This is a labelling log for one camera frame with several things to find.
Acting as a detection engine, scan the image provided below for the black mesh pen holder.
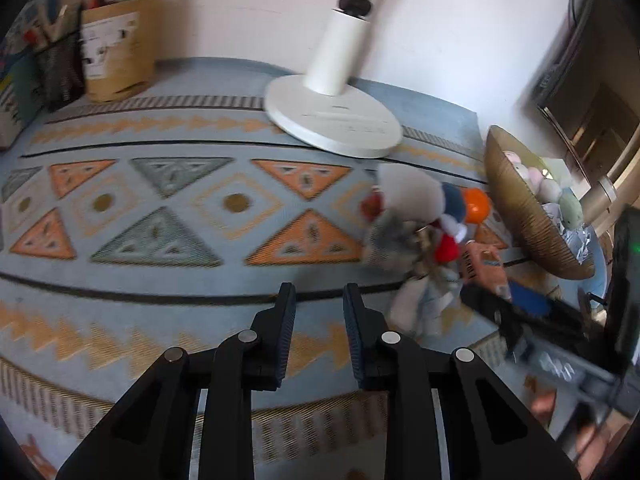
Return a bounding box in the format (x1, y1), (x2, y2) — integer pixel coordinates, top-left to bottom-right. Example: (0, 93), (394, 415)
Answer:
(31, 4), (87, 114)

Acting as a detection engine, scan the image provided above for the white lamp stand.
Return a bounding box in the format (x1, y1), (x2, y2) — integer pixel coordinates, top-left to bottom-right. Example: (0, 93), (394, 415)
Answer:
(263, 0), (404, 159)

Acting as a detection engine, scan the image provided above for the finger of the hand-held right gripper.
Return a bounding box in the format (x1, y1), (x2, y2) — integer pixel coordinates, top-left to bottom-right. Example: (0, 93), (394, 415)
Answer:
(460, 282), (588, 361)
(507, 282), (556, 318)

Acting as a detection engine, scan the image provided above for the patterned blue mat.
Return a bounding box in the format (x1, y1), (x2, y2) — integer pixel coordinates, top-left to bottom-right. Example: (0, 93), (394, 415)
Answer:
(0, 56), (608, 480)

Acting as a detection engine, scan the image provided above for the black monitor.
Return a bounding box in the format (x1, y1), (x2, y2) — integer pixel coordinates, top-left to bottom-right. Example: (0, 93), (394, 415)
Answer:
(520, 0), (640, 187)

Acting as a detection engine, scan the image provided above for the white plush ball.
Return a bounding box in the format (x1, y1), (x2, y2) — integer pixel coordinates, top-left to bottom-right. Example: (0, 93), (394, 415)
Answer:
(539, 179), (563, 205)

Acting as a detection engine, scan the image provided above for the blue and red plush toy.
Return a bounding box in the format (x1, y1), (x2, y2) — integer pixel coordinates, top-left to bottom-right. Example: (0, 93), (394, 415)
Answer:
(432, 182), (471, 266)

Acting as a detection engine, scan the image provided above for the brown paper pen holder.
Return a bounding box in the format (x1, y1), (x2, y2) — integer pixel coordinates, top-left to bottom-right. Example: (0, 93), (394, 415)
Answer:
(79, 0), (164, 104)

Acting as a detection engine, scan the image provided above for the gold ribbed bowl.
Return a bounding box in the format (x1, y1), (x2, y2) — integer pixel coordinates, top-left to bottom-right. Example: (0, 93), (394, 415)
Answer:
(484, 125), (597, 281)

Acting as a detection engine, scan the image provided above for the blue picture book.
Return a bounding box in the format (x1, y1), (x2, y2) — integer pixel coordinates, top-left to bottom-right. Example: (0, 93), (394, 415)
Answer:
(0, 50), (46, 152)

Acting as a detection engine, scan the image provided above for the green plush ball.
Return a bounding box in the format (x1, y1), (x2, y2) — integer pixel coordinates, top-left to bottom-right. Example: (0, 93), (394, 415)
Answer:
(558, 190), (583, 223)

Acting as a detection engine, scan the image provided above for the white picture book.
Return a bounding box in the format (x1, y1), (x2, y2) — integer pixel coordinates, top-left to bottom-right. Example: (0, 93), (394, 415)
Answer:
(0, 0), (67, 61)

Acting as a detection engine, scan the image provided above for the white paper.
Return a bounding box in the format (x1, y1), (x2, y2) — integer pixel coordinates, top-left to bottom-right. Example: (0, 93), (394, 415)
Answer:
(560, 225), (593, 263)
(389, 269), (457, 339)

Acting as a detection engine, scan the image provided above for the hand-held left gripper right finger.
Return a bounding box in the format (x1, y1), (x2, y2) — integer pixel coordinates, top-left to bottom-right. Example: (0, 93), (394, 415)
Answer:
(342, 282), (581, 480)

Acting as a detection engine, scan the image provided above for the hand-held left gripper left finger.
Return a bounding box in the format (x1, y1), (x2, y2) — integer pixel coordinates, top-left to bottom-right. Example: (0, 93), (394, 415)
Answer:
(55, 282), (298, 480)

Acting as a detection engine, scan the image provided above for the person's right hand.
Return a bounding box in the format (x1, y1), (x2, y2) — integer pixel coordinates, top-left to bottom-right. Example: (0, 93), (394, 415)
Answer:
(530, 385), (618, 466)

